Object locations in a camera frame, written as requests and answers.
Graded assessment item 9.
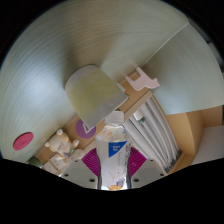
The clear plastic water bottle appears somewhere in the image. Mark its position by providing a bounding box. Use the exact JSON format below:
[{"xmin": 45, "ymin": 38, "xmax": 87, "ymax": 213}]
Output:
[{"xmin": 95, "ymin": 110, "xmax": 133, "ymax": 192}]

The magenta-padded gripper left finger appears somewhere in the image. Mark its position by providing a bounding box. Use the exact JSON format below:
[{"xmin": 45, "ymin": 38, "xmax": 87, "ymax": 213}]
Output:
[{"xmin": 61, "ymin": 147, "xmax": 101, "ymax": 190}]

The cream plush mouse toy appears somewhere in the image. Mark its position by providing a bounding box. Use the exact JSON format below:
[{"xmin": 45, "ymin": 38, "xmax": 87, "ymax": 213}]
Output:
[{"xmin": 44, "ymin": 128, "xmax": 86, "ymax": 162}]

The white wall socket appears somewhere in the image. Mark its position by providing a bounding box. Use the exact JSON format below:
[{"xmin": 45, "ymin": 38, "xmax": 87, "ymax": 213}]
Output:
[
  {"xmin": 42, "ymin": 161, "xmax": 54, "ymax": 173},
  {"xmin": 49, "ymin": 155, "xmax": 66, "ymax": 170}
]

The grey-green desk partition panel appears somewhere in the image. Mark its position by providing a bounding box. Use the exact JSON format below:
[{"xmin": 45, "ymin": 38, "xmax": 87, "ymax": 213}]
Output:
[{"xmin": 141, "ymin": 22, "xmax": 224, "ymax": 116}]

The round purple number sign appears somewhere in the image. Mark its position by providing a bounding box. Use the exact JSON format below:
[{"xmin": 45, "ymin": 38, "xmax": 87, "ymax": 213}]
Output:
[{"xmin": 74, "ymin": 118, "xmax": 106, "ymax": 140}]

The flat round red coaster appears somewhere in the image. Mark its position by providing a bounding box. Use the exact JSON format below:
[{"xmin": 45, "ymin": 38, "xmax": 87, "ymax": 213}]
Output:
[{"xmin": 12, "ymin": 131, "xmax": 35, "ymax": 152}]

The pink wooden horse figure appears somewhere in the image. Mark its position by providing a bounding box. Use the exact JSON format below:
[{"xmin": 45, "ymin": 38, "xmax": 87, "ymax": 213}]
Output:
[{"xmin": 124, "ymin": 66, "xmax": 161, "ymax": 92}]

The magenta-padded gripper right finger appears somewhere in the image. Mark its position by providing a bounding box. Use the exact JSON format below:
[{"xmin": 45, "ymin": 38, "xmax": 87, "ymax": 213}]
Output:
[{"xmin": 127, "ymin": 146, "xmax": 168, "ymax": 190}]

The pale yellow paper cup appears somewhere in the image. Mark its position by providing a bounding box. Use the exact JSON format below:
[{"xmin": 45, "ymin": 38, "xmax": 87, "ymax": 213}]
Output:
[{"xmin": 64, "ymin": 64, "xmax": 129, "ymax": 129}]

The grey-white curtain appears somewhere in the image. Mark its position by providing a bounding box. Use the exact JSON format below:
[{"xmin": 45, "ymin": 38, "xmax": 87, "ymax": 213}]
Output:
[{"xmin": 123, "ymin": 96, "xmax": 183, "ymax": 174}]

